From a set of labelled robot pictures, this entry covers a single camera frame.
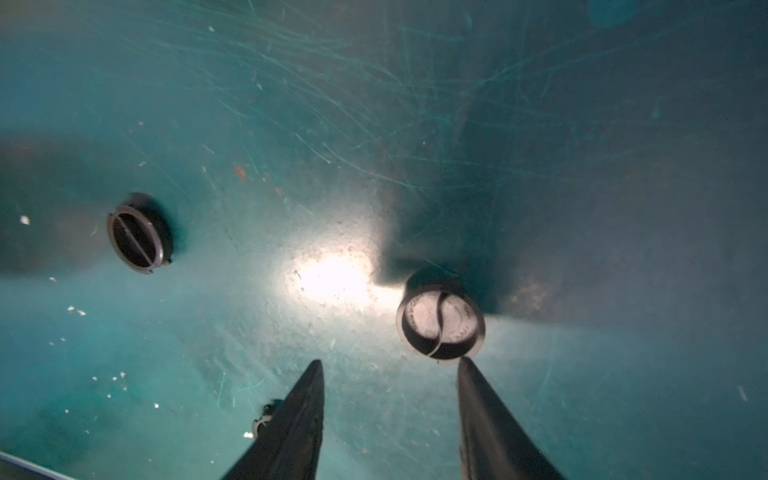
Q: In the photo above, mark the black plug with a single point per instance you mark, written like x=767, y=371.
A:
x=140, y=233
x=441, y=322

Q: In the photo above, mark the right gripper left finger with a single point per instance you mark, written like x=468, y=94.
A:
x=289, y=446

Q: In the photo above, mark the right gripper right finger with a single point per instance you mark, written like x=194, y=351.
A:
x=493, y=445

